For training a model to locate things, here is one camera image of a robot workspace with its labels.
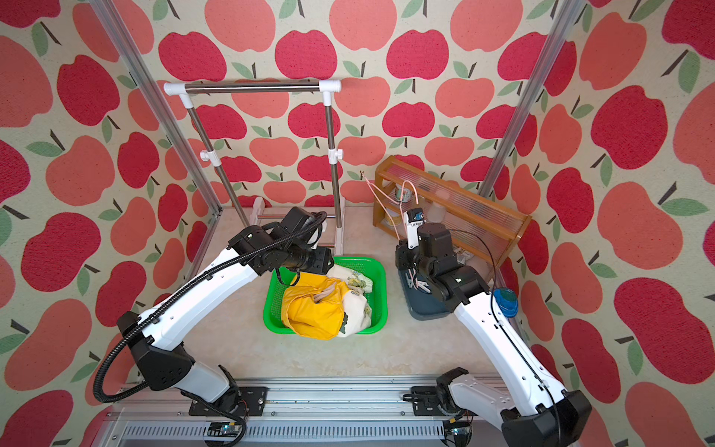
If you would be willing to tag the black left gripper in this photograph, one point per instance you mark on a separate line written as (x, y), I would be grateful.
(326, 261)

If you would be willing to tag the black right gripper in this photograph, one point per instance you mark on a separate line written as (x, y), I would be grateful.
(403, 253)

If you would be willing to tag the yellow jacket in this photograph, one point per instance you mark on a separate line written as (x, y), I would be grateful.
(313, 307)

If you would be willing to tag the pink wire hanger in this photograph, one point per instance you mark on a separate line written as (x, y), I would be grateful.
(379, 195)

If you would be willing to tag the white dinosaur print jacket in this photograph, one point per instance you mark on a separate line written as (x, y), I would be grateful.
(357, 311)

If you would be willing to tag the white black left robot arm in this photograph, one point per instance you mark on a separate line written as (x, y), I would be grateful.
(156, 337)

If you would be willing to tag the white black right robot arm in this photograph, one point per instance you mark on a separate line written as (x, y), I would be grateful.
(491, 346)

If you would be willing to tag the green plastic basket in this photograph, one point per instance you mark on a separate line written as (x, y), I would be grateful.
(284, 278)

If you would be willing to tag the dark blue plastic bin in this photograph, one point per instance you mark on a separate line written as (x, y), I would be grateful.
(421, 303)

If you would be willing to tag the white frosted cup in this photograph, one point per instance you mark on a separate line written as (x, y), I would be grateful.
(436, 213)

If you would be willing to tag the green patterned cup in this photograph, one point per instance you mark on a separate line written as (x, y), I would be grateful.
(403, 194)

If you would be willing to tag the wooden glass shelf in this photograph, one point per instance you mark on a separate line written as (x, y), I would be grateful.
(484, 228)

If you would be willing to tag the blue round object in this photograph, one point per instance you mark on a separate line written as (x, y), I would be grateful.
(507, 301)

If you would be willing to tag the steel white clothes rack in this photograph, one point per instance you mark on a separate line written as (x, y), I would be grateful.
(271, 142)

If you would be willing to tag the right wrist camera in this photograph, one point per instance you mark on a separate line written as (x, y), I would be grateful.
(412, 220)

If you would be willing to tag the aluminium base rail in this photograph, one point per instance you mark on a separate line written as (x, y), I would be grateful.
(285, 411)

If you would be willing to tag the right aluminium frame post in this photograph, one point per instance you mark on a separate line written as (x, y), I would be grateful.
(561, 28)

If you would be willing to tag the aluminium frame post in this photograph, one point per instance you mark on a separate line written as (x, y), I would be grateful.
(561, 28)
(110, 19)

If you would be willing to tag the left aluminium frame post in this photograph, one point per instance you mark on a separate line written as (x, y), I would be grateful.
(110, 19)

